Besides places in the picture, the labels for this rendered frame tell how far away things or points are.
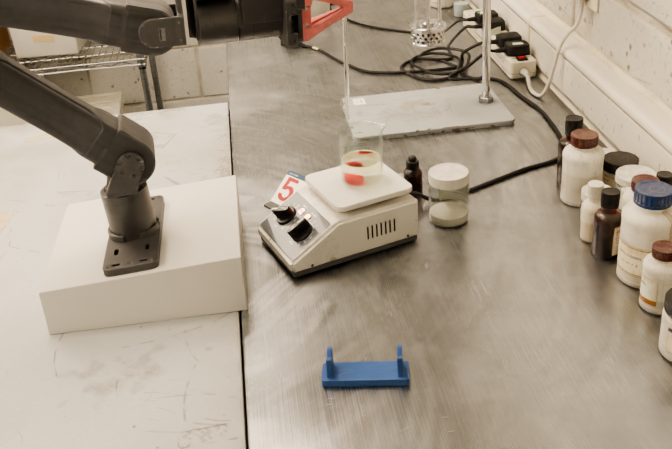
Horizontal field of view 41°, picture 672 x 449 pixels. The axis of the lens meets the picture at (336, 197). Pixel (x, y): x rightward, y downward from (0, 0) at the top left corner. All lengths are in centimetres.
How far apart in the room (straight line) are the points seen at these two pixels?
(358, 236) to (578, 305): 31
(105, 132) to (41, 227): 36
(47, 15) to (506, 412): 69
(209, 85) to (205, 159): 221
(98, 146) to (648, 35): 87
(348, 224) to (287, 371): 25
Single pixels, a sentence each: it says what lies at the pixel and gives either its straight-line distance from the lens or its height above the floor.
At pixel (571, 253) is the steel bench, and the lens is 129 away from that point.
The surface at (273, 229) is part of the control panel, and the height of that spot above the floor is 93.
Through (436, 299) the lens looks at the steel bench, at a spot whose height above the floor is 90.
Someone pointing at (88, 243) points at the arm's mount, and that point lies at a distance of 127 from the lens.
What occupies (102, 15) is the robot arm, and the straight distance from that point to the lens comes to 112.
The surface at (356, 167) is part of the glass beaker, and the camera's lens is 124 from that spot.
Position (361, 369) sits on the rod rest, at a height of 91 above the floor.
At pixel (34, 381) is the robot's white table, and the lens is 115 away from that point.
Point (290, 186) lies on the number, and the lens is 142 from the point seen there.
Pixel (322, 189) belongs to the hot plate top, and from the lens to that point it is 127.
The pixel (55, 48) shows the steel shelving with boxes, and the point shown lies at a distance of 349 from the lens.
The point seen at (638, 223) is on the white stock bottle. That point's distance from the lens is 118.
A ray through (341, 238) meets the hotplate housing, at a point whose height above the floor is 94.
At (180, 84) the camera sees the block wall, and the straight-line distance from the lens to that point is 382.
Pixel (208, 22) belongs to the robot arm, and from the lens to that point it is 113.
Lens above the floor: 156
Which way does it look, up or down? 28 degrees down
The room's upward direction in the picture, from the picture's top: 4 degrees counter-clockwise
